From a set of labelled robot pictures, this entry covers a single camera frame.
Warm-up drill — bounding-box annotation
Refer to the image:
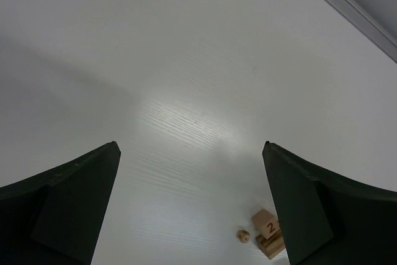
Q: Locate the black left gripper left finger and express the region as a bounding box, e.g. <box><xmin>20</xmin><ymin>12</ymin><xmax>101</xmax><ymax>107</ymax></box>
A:
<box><xmin>1</xmin><ymin>141</ymin><xmax>121</xmax><ymax>264</ymax></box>

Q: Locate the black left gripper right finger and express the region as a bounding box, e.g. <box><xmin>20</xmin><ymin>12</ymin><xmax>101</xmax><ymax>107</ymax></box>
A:
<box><xmin>262</xmin><ymin>141</ymin><xmax>396</xmax><ymax>264</ymax></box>

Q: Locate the dark-sided wood block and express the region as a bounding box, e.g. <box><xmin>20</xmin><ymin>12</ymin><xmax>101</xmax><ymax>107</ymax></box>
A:
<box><xmin>255</xmin><ymin>231</ymin><xmax>285</xmax><ymax>260</ymax></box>

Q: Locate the wood cube with letter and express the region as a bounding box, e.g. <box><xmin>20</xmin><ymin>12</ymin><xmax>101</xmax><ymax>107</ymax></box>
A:
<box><xmin>252</xmin><ymin>209</ymin><xmax>280</xmax><ymax>239</ymax></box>

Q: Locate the tiny wood cube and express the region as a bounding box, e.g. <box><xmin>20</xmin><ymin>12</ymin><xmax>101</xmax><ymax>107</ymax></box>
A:
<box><xmin>237</xmin><ymin>230</ymin><xmax>251</xmax><ymax>243</ymax></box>

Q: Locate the aluminium table frame rail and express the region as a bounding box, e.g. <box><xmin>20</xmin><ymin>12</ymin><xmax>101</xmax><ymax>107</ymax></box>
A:
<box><xmin>324</xmin><ymin>0</ymin><xmax>396</xmax><ymax>61</ymax></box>

